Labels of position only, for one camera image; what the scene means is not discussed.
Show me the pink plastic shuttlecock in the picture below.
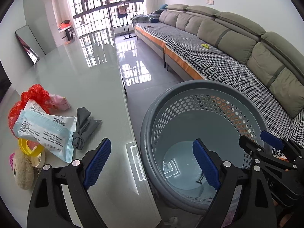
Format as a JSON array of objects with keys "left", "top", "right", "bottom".
[{"left": 9, "top": 152, "right": 15, "bottom": 170}]

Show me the small side table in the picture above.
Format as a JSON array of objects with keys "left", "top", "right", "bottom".
[{"left": 58, "top": 20, "right": 75, "bottom": 44}]

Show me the black window grille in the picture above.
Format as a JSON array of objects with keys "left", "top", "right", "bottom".
[{"left": 68, "top": 0, "right": 146, "bottom": 36}]

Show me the leaning floor mirror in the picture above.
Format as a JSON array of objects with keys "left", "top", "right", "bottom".
[{"left": 15, "top": 25, "right": 46, "bottom": 64}]

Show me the grey perforated trash basket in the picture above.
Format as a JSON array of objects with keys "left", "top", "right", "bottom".
[{"left": 140, "top": 80, "right": 272, "bottom": 215}]

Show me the dark hair clip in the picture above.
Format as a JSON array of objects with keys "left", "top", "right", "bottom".
[{"left": 196, "top": 172, "right": 205, "bottom": 184}]

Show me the grey sectional sofa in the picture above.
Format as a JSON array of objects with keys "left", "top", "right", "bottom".
[{"left": 135, "top": 4, "right": 304, "bottom": 120}]

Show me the pink snack wrapper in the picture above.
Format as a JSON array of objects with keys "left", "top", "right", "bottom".
[{"left": 45, "top": 94, "right": 71, "bottom": 111}]

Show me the dark grey cloth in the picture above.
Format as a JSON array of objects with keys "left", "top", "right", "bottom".
[{"left": 72, "top": 107, "right": 102, "bottom": 150}]

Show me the white round container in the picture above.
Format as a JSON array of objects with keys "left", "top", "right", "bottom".
[{"left": 30, "top": 150, "right": 46, "bottom": 169}]

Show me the houndstooth sofa cover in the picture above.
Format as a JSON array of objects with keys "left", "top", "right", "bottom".
[{"left": 132, "top": 10, "right": 303, "bottom": 145}]

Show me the yellow toy on sofa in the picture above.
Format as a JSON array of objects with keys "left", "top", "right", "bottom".
[{"left": 201, "top": 44, "right": 210, "bottom": 49}]

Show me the blue cushion on sofa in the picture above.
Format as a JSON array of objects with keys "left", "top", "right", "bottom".
[{"left": 149, "top": 17, "right": 159, "bottom": 23}]

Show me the red plastic bag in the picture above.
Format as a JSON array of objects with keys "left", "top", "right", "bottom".
[{"left": 8, "top": 83, "right": 51, "bottom": 138}]

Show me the beige sloth plush toy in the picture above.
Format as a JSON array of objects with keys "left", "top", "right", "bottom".
[{"left": 12, "top": 149, "right": 35, "bottom": 190}]

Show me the light blue wipes packet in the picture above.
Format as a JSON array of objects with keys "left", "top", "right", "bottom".
[{"left": 12, "top": 99, "right": 77, "bottom": 163}]

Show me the clothes drying rack stand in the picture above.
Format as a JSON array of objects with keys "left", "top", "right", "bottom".
[{"left": 116, "top": 1, "right": 136, "bottom": 40}]

